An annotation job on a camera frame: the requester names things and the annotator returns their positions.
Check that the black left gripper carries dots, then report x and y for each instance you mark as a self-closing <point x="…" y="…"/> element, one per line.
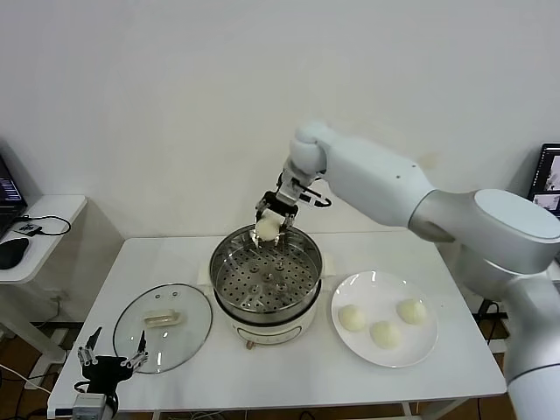
<point x="107" y="371"/>

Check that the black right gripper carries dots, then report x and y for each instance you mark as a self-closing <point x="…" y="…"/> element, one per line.
<point x="280" y="205"/>

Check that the white steamed baozi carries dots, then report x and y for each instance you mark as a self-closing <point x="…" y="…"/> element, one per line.
<point x="411" y="311"/>
<point x="268" y="228"/>
<point x="385" y="334"/>
<point x="352" y="318"/>

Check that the round glass pot lid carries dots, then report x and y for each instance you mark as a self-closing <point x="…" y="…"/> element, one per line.
<point x="184" y="332"/>

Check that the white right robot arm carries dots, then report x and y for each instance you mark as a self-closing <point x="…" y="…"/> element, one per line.
<point x="372" y="175"/>

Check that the stainless steel steamer basket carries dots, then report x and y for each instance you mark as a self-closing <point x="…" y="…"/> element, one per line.
<point x="245" y="280"/>

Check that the white electric cooking pot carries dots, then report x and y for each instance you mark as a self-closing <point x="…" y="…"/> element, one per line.
<point x="271" y="332"/>

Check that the black computer mouse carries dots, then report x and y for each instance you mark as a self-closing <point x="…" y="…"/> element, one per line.
<point x="12" y="254"/>

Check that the white side table with mouse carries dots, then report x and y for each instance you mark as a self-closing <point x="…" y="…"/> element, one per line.
<point x="57" y="219"/>

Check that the round white plate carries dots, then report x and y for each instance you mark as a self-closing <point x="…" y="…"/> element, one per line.
<point x="394" y="356"/>

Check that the black laptop with blue screen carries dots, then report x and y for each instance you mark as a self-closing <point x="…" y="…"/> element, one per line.
<point x="8" y="188"/>

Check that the grey laptop with image windows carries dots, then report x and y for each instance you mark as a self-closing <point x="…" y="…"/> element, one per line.
<point x="547" y="175"/>

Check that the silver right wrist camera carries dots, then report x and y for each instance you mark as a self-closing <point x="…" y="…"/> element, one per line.
<point x="289" y="189"/>

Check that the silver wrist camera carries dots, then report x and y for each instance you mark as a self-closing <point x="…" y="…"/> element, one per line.
<point x="289" y="189"/>
<point x="89" y="403"/>

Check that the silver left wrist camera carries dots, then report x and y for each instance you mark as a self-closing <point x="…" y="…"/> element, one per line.
<point x="89" y="403"/>

